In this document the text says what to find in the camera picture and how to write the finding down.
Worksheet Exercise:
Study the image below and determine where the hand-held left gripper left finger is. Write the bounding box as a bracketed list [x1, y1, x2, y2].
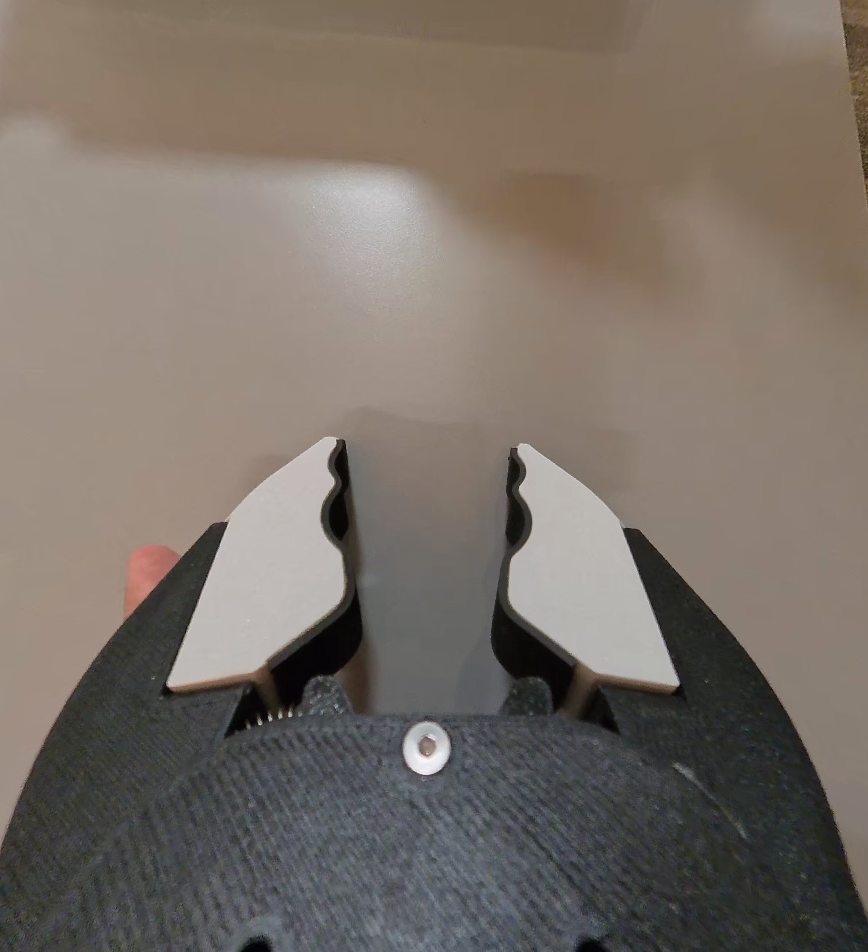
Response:
[165, 436, 366, 709]

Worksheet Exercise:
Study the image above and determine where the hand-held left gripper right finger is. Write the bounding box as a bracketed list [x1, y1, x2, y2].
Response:
[492, 443, 682, 720]

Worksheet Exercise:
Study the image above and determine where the grey desk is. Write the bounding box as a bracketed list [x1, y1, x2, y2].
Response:
[0, 0, 868, 952]

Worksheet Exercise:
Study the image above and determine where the person's left hand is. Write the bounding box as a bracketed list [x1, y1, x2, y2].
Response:
[124, 544, 183, 620]

